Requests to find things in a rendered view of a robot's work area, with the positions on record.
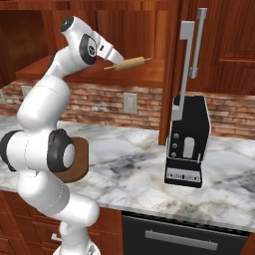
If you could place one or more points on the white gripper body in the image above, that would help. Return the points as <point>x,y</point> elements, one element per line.
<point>115,55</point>

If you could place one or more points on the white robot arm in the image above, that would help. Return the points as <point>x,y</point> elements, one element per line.
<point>40,109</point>

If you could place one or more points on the wooden rolling pin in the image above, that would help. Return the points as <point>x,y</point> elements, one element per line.
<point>132,62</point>

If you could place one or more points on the wooden upper cabinet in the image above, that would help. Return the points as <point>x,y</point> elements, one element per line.
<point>132,74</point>

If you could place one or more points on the wooden cabinet door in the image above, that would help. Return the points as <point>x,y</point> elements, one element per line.
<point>229,46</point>
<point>168,66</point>

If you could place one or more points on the brown wooden cutting board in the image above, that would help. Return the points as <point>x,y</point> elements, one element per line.
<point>79,159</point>

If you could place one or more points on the black coffee machine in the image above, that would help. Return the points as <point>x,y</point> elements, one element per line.
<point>192,132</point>

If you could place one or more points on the wooden lower cabinets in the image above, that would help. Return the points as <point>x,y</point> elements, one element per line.
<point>109,229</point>

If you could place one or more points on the black dishwasher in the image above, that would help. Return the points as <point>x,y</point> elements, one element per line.
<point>186,237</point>

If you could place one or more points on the grey wall outlet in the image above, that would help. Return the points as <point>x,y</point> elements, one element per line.
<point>130,103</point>
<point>26,91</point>

